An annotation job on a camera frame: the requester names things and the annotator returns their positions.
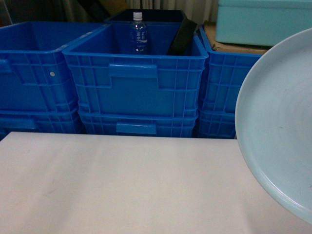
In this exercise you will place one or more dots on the blue crate top middle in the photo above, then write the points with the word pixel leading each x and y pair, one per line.
pixel 109 79

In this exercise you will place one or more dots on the clear water bottle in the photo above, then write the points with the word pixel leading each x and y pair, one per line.
pixel 138 35

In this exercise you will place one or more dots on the blue crate bottom right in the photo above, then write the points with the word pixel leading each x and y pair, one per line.
pixel 213 124

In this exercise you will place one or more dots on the blue crate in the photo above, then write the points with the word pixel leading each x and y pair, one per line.
pixel 40 122
pixel 213 124
pixel 222 78
pixel 131 125
pixel 34 75
pixel 109 79

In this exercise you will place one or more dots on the light blue round tray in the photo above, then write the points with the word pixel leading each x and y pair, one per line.
pixel 273 123

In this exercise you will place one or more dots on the black foam block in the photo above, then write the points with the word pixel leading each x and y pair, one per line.
pixel 182 38

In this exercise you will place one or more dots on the blue crate top left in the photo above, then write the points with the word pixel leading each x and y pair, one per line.
pixel 34 75

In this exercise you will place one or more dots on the blue crate top right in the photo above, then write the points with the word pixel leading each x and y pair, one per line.
pixel 222 78

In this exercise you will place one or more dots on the blue crate bottom middle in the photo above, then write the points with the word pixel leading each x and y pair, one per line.
pixel 131 125

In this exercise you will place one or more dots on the blue crate bottom left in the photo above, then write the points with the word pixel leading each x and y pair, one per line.
pixel 40 122

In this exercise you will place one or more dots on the teal plastic bin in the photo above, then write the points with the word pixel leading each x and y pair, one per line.
pixel 261 22

